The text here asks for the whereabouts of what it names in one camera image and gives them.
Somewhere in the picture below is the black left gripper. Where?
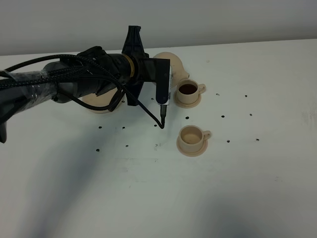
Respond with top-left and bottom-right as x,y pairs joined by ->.
122,26 -> 149,106

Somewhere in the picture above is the brown clay teapot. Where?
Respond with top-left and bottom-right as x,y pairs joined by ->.
154,52 -> 190,88

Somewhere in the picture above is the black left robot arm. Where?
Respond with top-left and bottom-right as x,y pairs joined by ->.
0,26 -> 149,143

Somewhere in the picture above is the teapot saucer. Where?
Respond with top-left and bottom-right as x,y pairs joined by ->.
82,88 -> 123,114

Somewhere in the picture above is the far brown teacup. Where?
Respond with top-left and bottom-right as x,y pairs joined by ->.
176,79 -> 206,104

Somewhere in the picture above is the brown teacup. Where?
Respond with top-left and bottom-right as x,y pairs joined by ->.
176,79 -> 206,104
178,125 -> 211,152

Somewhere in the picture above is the far teacup saucer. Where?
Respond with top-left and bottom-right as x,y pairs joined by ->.
173,92 -> 201,109

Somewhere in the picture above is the teacup saucer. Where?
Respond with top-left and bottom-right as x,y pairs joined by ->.
173,92 -> 201,109
176,137 -> 208,157

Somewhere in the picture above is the near brown teacup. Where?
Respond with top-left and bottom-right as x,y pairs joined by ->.
178,125 -> 211,152

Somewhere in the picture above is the near teacup saucer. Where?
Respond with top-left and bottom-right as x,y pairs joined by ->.
176,137 -> 208,157

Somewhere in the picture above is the black left camera bracket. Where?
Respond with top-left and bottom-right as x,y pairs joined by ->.
143,58 -> 171,105

